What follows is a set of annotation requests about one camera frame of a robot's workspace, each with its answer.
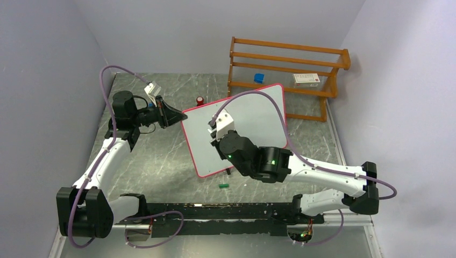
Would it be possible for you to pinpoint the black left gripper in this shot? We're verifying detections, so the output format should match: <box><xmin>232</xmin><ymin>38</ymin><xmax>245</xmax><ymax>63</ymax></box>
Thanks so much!
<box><xmin>131</xmin><ymin>96</ymin><xmax>187</xmax><ymax>129</ymax></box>

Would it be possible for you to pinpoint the pink framed whiteboard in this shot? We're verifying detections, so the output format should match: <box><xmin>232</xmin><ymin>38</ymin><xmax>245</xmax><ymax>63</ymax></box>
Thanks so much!
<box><xmin>181</xmin><ymin>84</ymin><xmax>287</xmax><ymax>178</ymax></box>

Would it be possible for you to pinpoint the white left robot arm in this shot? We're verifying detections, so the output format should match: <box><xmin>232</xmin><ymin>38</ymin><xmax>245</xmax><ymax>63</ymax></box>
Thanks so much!
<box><xmin>56</xmin><ymin>91</ymin><xmax>188</xmax><ymax>238</ymax></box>

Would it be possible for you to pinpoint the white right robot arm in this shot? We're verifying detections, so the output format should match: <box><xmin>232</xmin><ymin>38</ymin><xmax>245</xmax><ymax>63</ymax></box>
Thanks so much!
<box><xmin>208</xmin><ymin>125</ymin><xmax>380</xmax><ymax>223</ymax></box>

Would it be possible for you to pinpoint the red black stamp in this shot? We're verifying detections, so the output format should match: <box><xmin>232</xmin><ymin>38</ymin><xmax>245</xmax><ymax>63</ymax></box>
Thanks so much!
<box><xmin>196</xmin><ymin>96</ymin><xmax>205</xmax><ymax>106</ymax></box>

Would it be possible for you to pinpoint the blue block on shelf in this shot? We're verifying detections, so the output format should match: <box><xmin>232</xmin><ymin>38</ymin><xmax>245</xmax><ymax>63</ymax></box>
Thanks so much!
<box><xmin>253</xmin><ymin>73</ymin><xmax>265</xmax><ymax>84</ymax></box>

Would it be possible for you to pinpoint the wooden shelf rack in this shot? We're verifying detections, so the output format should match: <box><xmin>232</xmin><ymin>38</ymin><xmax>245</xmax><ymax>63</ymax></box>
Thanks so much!
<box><xmin>227</xmin><ymin>37</ymin><xmax>351</xmax><ymax>122</ymax></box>

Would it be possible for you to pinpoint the white red small box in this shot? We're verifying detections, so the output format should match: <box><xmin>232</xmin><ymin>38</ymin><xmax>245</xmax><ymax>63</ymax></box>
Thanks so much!
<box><xmin>293</xmin><ymin>73</ymin><xmax>320</xmax><ymax>87</ymax></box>

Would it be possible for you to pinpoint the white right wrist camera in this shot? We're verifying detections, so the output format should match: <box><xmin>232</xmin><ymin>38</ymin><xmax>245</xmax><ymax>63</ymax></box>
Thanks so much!
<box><xmin>208</xmin><ymin>109</ymin><xmax>236</xmax><ymax>141</ymax></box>

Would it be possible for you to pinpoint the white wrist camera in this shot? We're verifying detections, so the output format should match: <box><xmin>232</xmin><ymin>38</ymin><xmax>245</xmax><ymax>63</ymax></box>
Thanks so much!
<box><xmin>144</xmin><ymin>81</ymin><xmax>161</xmax><ymax>103</ymax></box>
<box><xmin>208</xmin><ymin>109</ymin><xmax>236</xmax><ymax>141</ymax></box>

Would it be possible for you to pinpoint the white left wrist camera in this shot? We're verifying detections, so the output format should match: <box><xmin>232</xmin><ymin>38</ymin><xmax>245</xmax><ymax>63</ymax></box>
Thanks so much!
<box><xmin>144</xmin><ymin>81</ymin><xmax>161</xmax><ymax>103</ymax></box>

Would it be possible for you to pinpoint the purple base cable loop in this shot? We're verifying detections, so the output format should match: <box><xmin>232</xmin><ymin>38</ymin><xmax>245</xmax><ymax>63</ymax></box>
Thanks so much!
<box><xmin>124</xmin><ymin>211</ymin><xmax>184</xmax><ymax>249</ymax></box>

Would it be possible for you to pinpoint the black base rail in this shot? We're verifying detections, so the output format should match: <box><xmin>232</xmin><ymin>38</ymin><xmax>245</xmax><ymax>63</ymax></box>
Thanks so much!
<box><xmin>142</xmin><ymin>202</ymin><xmax>325</xmax><ymax>239</ymax></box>

